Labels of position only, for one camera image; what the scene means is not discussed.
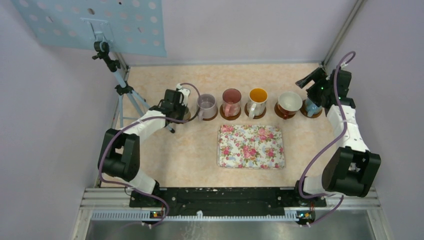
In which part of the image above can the light brown small coaster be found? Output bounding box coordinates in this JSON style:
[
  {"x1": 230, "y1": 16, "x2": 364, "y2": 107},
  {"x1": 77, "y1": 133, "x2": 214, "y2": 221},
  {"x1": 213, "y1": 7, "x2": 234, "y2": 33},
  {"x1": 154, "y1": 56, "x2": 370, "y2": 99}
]
[{"x1": 183, "y1": 110, "x2": 192, "y2": 122}]

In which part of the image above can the lilac mug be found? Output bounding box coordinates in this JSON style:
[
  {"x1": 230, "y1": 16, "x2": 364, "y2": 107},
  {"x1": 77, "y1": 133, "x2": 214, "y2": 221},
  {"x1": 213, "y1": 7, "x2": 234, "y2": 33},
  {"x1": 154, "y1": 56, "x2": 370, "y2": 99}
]
[{"x1": 197, "y1": 93, "x2": 217, "y2": 109}]

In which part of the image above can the white cup red handle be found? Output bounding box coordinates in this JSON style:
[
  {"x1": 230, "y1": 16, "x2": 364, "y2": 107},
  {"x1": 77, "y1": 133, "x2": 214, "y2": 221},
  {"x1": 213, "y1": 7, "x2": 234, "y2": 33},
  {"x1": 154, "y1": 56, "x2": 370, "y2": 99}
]
[{"x1": 277, "y1": 91, "x2": 303, "y2": 112}]

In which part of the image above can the brown coaster two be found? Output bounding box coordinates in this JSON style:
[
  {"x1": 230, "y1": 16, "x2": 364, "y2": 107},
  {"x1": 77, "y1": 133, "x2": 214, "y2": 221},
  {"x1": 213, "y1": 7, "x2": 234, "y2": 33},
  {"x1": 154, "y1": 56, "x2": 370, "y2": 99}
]
[{"x1": 219, "y1": 105, "x2": 241, "y2": 121}]

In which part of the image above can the pink mug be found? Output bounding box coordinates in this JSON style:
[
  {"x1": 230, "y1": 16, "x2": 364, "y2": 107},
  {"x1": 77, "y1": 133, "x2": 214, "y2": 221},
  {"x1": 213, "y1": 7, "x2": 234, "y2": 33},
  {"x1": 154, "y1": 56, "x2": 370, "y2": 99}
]
[{"x1": 222, "y1": 88, "x2": 242, "y2": 117}]

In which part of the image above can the glass mug orange inside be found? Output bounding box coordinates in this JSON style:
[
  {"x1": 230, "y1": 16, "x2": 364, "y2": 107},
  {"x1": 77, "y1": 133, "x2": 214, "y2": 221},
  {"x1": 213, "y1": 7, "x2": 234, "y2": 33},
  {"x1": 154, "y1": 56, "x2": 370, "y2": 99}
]
[{"x1": 245, "y1": 88, "x2": 268, "y2": 119}]

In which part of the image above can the brown coaster three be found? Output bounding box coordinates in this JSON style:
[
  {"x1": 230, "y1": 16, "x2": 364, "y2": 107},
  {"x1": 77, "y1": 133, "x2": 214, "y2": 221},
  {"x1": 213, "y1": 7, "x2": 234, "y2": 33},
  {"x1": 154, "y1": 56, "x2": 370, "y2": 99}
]
[{"x1": 244, "y1": 103, "x2": 267, "y2": 120}]

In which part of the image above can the blue mug yellow inside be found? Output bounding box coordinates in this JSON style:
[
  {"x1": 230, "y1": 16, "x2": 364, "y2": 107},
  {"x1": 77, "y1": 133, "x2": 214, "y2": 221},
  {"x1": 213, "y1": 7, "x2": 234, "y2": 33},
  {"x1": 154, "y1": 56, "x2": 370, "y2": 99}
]
[{"x1": 305, "y1": 98, "x2": 321, "y2": 116}]

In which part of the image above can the brown coaster one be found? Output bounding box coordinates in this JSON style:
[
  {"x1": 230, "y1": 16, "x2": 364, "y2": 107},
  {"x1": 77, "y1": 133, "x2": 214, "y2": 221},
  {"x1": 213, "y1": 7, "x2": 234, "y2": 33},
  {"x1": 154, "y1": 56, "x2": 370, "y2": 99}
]
[{"x1": 197, "y1": 105, "x2": 218, "y2": 121}]

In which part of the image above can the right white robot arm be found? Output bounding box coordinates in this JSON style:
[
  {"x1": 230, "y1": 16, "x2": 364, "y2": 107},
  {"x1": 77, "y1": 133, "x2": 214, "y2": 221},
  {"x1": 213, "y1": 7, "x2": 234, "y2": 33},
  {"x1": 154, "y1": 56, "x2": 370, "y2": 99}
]
[{"x1": 293, "y1": 67, "x2": 381, "y2": 206}]

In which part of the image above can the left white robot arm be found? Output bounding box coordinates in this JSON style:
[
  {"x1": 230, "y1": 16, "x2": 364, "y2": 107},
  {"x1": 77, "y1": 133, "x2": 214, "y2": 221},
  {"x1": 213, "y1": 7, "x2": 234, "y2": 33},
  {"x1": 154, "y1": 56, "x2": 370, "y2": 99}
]
[{"x1": 98, "y1": 87, "x2": 190, "y2": 209}]

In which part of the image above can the brown coaster six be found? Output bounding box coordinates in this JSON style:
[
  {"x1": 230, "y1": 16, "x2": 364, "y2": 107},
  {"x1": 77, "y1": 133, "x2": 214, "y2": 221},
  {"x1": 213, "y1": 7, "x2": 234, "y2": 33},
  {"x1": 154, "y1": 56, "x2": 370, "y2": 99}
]
[{"x1": 300, "y1": 100, "x2": 323, "y2": 119}]

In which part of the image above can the floral tray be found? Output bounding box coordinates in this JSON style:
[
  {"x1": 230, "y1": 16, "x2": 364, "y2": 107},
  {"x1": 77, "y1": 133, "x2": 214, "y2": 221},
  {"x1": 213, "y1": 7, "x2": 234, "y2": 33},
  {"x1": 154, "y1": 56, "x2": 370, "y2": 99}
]
[{"x1": 217, "y1": 124, "x2": 286, "y2": 170}]

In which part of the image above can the blue perforated board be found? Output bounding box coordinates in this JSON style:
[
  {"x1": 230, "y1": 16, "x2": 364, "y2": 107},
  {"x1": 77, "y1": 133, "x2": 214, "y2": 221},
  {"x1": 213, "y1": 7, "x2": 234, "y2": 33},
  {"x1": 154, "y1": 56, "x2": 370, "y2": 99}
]
[{"x1": 12, "y1": 0, "x2": 167, "y2": 57}]

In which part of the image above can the blue tripod stand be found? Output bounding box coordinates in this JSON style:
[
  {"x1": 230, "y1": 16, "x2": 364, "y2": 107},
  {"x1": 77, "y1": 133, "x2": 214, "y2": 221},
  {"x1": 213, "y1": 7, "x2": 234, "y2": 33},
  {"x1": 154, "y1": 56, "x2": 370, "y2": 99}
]
[{"x1": 91, "y1": 40, "x2": 176, "y2": 134}]

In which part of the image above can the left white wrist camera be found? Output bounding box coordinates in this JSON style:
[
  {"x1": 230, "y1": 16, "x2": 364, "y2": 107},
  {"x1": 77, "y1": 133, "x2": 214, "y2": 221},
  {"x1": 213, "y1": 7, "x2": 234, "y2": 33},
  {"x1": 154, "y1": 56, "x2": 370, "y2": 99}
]
[{"x1": 176, "y1": 83, "x2": 191, "y2": 107}]

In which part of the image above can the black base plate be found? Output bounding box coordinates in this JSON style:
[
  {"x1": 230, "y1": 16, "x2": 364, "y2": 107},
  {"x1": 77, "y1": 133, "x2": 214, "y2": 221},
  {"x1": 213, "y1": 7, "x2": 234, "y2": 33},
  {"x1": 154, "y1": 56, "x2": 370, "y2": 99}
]
[{"x1": 129, "y1": 187, "x2": 327, "y2": 217}]

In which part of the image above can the aluminium frame rail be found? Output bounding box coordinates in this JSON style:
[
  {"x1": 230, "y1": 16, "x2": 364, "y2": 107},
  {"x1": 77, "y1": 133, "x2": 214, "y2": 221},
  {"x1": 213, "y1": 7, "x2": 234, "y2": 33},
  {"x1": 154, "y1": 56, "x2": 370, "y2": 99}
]
[{"x1": 72, "y1": 187, "x2": 393, "y2": 240}]

